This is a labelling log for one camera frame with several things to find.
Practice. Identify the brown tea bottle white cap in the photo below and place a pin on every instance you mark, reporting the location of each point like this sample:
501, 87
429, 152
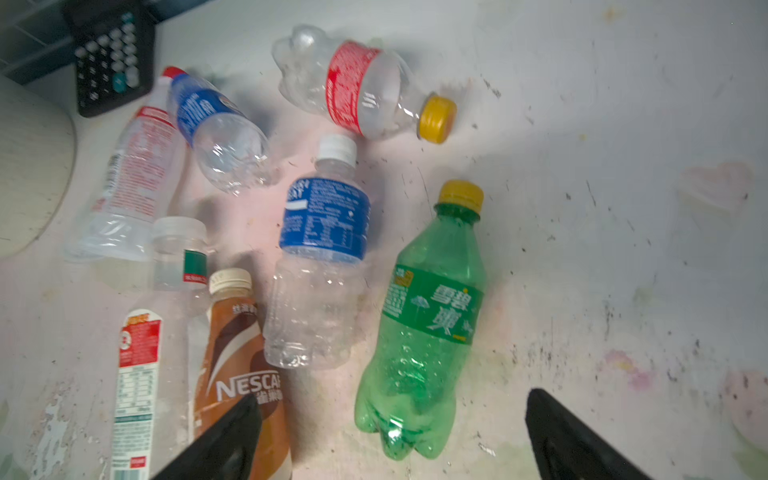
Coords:
234, 366

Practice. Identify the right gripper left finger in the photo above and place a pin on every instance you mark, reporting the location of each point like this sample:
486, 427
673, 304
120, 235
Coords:
223, 452

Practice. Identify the white bin with pink liner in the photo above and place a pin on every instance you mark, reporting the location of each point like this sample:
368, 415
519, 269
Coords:
37, 156

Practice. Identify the Pocari Sweat clear bottle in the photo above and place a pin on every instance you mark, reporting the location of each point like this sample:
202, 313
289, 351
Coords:
313, 302

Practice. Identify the clear bottle red label yellow cap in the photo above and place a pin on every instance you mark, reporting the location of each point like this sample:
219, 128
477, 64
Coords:
366, 90

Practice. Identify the clear bottle blue label blue cap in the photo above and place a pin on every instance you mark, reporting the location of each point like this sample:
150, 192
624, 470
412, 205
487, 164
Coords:
231, 151

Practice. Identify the clear bottle red white label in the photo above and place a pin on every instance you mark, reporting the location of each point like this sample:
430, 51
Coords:
151, 425

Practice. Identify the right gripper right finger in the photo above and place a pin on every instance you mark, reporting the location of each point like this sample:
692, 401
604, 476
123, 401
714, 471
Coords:
564, 447

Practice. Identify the green soda bottle yellow cap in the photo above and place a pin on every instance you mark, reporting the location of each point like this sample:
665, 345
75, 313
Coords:
407, 393

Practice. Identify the black desk calculator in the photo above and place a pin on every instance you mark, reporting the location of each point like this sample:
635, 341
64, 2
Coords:
114, 53

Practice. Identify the white bottle with red cap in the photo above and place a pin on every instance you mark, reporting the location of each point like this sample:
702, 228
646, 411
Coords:
140, 180

